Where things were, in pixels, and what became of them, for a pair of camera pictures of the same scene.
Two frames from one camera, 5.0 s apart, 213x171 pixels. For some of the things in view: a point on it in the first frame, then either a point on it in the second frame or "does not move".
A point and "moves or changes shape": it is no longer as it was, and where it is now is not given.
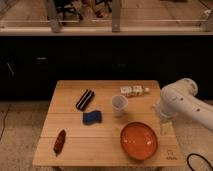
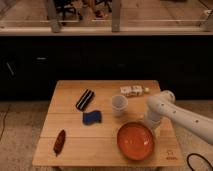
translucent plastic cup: (119, 105) does not move
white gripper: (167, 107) -> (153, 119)
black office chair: (67, 5) does not move
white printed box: (132, 91) does not move
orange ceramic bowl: (139, 140) moves or changes shape
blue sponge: (89, 118) does not move
